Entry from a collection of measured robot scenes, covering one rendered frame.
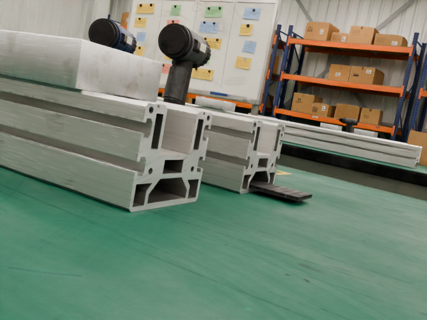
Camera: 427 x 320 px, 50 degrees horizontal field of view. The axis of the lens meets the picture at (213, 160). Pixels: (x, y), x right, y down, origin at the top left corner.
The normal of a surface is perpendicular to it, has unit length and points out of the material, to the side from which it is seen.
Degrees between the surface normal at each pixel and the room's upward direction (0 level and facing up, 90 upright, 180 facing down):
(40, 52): 90
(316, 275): 0
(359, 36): 91
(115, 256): 0
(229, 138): 90
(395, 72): 90
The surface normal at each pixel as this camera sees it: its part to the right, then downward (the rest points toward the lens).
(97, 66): 0.85, 0.22
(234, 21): -0.55, 0.00
